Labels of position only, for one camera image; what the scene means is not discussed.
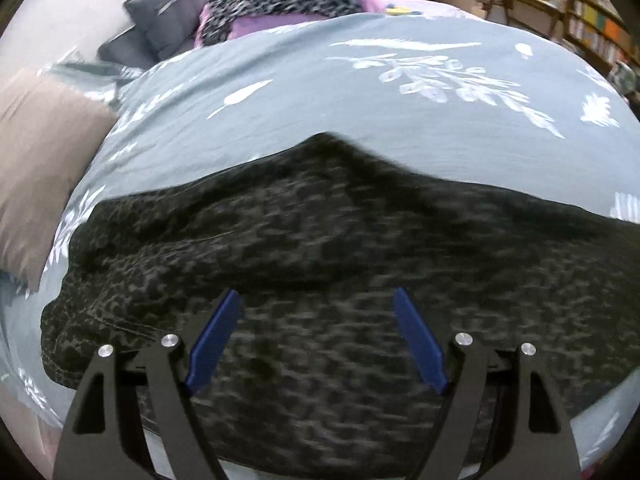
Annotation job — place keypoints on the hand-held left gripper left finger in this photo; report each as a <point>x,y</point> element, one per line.
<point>215,340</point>

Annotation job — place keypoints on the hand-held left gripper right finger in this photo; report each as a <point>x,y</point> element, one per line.
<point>417,340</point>

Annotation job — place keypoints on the dark leopard print pants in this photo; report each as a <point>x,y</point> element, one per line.
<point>320,240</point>

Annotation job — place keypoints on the brown pillow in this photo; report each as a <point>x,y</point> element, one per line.
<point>45,160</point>

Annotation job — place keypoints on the grey leaf print duvet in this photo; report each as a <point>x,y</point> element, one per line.
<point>300,90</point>

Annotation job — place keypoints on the pink blanket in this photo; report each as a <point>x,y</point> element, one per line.
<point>250,25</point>

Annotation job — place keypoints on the grey padded headboard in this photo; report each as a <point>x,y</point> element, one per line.
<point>160,20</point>

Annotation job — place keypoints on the lilac bed sheet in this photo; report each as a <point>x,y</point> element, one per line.
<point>440,10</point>

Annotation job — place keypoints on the yellow blue round appliance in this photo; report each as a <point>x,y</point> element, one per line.
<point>397,9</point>

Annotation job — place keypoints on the green patterned cloth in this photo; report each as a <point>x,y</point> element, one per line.
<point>622,74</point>

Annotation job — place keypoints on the wooden desk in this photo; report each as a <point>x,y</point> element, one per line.
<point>520,0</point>

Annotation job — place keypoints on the wooden bookshelf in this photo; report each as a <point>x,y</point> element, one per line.
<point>600,30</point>

